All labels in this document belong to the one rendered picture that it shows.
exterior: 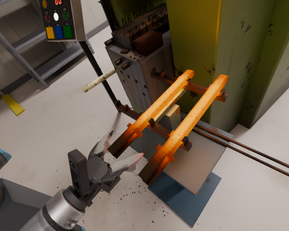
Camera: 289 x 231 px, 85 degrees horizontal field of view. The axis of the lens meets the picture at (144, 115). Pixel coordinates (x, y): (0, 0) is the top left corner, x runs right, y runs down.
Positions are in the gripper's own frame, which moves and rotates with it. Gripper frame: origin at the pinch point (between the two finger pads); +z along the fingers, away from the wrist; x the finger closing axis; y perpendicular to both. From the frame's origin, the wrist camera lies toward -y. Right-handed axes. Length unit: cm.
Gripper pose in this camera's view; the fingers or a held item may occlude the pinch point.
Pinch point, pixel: (125, 139)
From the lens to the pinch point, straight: 47.7
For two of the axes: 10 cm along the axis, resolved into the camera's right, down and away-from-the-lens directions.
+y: 2.4, 6.3, 7.4
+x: 7.2, 4.0, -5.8
